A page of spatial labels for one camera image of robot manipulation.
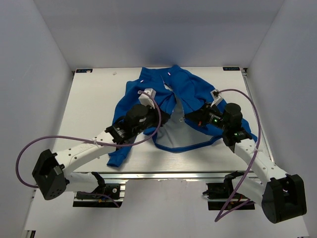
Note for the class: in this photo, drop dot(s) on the blue fleece jacket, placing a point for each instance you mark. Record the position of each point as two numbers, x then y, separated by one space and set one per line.
178 92

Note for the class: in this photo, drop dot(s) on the right blue table label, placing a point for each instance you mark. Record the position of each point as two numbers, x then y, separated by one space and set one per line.
231 68

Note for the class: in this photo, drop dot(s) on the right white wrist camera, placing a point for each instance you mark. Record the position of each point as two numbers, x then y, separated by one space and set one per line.
217 97

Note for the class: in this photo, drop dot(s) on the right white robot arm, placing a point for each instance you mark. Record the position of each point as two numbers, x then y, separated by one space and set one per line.
280 195

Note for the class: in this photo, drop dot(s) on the aluminium table front rail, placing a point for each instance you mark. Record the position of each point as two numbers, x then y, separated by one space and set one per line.
169 175

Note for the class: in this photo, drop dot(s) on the blue table label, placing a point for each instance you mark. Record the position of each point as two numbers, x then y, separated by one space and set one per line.
231 68
83 71

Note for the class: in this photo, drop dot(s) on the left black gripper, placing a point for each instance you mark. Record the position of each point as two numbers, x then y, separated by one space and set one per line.
156 114

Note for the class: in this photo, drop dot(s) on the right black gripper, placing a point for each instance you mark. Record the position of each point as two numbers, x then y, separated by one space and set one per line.
200 116

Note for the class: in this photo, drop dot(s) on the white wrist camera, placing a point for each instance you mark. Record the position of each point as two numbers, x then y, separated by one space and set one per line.
146 97
217 97

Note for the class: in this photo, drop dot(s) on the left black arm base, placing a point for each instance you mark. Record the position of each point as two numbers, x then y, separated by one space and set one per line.
105 195

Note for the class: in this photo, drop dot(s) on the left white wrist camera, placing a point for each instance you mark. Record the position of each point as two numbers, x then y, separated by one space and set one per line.
146 97

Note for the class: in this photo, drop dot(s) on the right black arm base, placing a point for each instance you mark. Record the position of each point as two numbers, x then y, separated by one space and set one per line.
218 191

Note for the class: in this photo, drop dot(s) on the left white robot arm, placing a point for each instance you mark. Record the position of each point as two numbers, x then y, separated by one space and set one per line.
56 173

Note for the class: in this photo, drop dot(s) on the left blue table label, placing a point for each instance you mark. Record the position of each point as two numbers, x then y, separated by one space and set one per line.
83 71

